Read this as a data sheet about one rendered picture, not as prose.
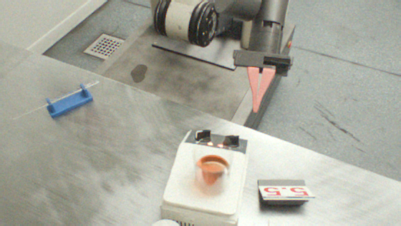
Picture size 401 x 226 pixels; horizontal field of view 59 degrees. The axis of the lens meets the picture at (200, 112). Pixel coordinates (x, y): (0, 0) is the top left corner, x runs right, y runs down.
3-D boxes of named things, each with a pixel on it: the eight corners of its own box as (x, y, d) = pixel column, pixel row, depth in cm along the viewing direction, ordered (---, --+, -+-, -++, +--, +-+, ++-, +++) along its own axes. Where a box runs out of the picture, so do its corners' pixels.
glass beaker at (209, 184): (214, 208, 55) (215, 179, 49) (184, 184, 58) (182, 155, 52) (240, 178, 59) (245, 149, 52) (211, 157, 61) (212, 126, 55)
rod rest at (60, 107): (88, 91, 84) (84, 80, 82) (94, 99, 83) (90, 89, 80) (46, 109, 81) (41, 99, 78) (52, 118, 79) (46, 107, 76)
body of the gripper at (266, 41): (293, 66, 58) (298, 23, 58) (231, 59, 60) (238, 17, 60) (288, 73, 65) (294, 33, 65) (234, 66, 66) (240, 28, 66)
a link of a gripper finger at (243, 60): (268, 113, 58) (277, 57, 59) (226, 106, 59) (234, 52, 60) (268, 114, 65) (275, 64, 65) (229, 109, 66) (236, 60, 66)
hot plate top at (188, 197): (180, 144, 64) (180, 141, 63) (245, 155, 62) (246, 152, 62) (161, 202, 56) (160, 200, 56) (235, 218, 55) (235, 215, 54)
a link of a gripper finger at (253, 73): (283, 115, 58) (291, 59, 58) (240, 109, 59) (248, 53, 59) (281, 116, 65) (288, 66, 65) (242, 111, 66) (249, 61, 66)
